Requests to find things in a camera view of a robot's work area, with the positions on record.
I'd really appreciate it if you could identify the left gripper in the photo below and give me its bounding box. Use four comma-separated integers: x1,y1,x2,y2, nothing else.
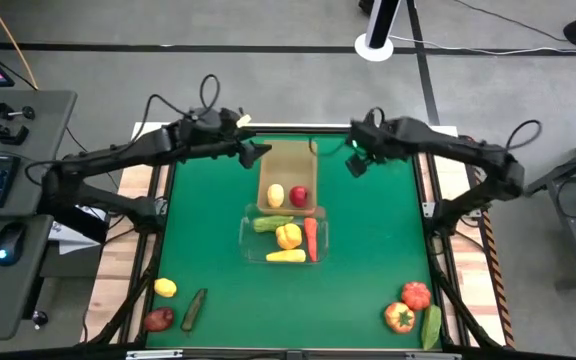
177,107,273,170

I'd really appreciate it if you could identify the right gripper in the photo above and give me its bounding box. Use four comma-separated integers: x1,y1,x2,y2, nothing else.
346,118,409,179

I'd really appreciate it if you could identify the red apple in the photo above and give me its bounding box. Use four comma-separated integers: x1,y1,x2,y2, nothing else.
288,184,310,209

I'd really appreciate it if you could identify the light green cucumber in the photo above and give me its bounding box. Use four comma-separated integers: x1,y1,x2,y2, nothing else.
252,214,295,234

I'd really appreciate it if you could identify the red lobed tomato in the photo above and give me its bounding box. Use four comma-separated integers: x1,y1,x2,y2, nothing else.
400,281,433,312

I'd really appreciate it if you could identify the dark green chili pepper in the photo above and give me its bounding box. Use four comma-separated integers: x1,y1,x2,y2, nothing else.
180,287,209,333

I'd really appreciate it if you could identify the light green pepper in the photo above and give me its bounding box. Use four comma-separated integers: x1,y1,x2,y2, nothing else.
420,303,443,351

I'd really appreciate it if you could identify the dark red round produce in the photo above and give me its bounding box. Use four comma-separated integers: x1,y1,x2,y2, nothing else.
143,306,175,333

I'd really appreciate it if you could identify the brown cardboard box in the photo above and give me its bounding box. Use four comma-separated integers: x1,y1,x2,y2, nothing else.
256,139,319,211

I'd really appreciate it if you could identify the pale yellow oval fruit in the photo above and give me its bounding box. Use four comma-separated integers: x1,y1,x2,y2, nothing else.
266,183,286,209

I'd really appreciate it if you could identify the green table mat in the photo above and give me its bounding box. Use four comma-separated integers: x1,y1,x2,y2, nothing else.
146,132,443,350

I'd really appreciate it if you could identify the white round stand base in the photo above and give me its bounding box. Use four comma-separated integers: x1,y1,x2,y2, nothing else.
354,32,395,63

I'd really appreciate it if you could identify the yellow bell pepper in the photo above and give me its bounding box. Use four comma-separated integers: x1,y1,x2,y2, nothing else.
275,222,303,251

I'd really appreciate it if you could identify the orange red carrot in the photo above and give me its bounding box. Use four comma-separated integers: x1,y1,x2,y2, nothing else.
303,217,319,263

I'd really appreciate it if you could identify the clear plastic bin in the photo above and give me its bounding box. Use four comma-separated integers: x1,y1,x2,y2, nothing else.
238,202,330,265

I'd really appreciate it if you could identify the yellow corn cob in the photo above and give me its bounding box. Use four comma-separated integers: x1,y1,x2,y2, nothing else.
265,248,308,264

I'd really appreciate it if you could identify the black stand pole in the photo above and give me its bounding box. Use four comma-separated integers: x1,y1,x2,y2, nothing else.
365,0,402,50

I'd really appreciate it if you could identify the bright yellow lemon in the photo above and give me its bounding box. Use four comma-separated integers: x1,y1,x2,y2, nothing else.
153,277,178,299

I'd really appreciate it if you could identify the orange tomato green stem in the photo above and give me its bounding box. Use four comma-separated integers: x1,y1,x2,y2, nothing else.
384,301,417,335

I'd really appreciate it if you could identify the black box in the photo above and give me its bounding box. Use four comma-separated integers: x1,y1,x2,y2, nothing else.
52,204,110,245

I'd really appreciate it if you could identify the yellow black hazard tape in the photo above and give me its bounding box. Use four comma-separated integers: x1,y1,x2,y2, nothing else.
480,209,515,347

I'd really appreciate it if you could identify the white paper sheet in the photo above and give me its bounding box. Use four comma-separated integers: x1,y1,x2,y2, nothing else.
47,219,104,256

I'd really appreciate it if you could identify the black computer mouse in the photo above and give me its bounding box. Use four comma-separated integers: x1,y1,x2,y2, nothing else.
0,221,27,268

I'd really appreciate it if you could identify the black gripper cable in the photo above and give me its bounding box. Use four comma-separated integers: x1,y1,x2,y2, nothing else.
309,136,347,157

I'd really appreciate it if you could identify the silver table edge rail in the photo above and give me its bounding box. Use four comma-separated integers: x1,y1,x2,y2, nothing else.
132,121,459,134

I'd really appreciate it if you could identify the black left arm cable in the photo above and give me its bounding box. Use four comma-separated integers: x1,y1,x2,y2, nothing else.
132,73,222,151

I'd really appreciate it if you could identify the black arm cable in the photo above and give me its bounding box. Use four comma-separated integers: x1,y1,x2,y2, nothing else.
505,118,543,151
132,73,222,151

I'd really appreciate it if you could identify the black aluminium table frame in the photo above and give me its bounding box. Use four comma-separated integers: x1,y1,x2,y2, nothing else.
82,127,517,360

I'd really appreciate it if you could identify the white floor cable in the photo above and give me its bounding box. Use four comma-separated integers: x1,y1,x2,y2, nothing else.
390,34,576,69

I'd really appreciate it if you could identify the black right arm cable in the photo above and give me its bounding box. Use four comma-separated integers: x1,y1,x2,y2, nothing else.
505,118,543,151

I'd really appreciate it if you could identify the black floor cable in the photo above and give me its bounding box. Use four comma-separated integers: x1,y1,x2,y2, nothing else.
452,0,569,44

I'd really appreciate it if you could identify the silver metal bracket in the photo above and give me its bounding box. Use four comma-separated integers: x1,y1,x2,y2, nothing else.
404,352,463,360
125,349,184,360

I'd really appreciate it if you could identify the yellow hanging cable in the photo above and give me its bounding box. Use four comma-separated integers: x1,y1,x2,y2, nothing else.
0,0,39,91

